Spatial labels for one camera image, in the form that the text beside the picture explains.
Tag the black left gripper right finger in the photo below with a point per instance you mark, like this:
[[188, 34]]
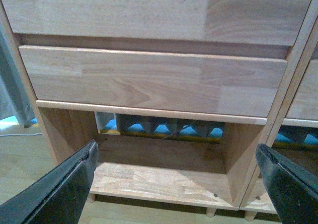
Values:
[[292, 189]]

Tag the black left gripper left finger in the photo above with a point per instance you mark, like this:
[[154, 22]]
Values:
[[59, 196]]

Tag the grey curtain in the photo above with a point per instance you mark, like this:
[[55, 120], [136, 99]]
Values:
[[13, 98]]

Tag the lower wooden drawer front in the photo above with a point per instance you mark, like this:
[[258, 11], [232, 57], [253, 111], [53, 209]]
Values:
[[210, 84]]

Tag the wooden drawer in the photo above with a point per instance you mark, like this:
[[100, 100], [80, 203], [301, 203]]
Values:
[[210, 84], [265, 22]]

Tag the light wooden bookshelf cabinet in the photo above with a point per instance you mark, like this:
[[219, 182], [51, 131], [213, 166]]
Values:
[[196, 159]]

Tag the upper wooden drawer front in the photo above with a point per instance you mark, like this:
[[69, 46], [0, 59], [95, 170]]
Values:
[[265, 22]]

